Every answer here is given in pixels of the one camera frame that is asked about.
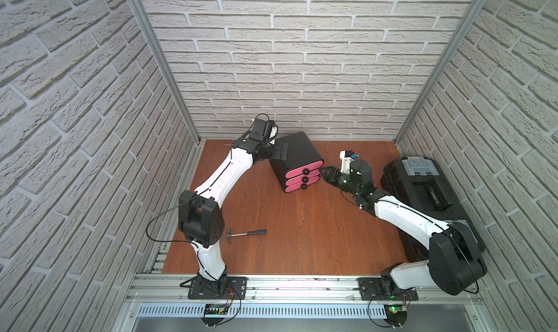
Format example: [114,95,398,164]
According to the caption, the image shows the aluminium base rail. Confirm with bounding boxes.
[125,274,482,320]

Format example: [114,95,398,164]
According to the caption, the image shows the right controller board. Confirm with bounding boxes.
[384,305,408,329]

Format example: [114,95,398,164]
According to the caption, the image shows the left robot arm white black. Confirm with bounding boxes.
[177,136,289,299]

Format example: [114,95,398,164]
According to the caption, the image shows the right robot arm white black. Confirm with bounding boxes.
[320,158,488,297]

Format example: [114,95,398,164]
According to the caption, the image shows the right aluminium corner post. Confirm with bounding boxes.
[393,0,488,145]

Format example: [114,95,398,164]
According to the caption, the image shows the controller board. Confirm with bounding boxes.
[384,305,408,329]
[202,303,230,327]

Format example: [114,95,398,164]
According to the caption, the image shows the hammer black handle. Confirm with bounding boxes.
[225,227,267,243]

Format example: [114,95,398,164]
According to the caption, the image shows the aluminium corner post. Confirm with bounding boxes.
[393,0,488,145]
[127,0,201,146]

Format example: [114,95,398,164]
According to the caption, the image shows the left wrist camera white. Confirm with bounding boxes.
[249,119,278,143]

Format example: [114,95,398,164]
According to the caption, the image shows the black drawer cabinet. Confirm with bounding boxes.
[270,132,324,192]

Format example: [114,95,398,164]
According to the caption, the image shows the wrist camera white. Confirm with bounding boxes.
[339,150,359,174]
[249,119,278,143]

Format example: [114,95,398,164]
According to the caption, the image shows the black toolbox grey latches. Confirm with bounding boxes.
[378,157,486,262]

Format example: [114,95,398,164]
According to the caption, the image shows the left aluminium corner post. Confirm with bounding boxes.
[127,0,201,146]

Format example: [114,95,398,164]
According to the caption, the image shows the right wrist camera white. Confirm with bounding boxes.
[339,150,359,174]

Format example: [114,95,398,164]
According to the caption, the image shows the left controller board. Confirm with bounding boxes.
[202,303,230,327]

